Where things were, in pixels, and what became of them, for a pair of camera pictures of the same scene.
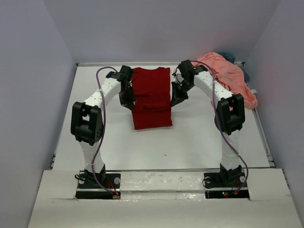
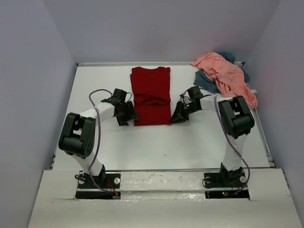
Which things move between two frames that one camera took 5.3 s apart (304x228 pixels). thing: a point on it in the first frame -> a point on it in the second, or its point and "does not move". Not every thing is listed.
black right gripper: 177,97 -> 179,116
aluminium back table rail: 138,63 does not move
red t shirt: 152,89 does not move
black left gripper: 128,103 -> 130,114
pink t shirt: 231,75 does not move
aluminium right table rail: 263,139 does not move
